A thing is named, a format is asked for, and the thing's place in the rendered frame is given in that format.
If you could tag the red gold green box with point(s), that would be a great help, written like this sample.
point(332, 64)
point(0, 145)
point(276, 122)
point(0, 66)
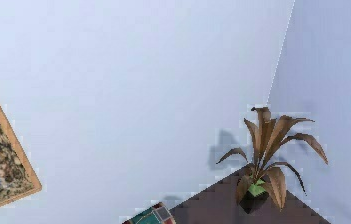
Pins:
point(153, 216)

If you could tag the brown leafed house plant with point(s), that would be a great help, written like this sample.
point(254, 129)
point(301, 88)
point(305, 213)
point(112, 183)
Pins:
point(266, 146)

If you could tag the dark brown wooden table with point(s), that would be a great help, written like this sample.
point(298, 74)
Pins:
point(213, 206)

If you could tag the wood framed wall picture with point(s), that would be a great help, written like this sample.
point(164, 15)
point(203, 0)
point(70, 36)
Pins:
point(3, 160)

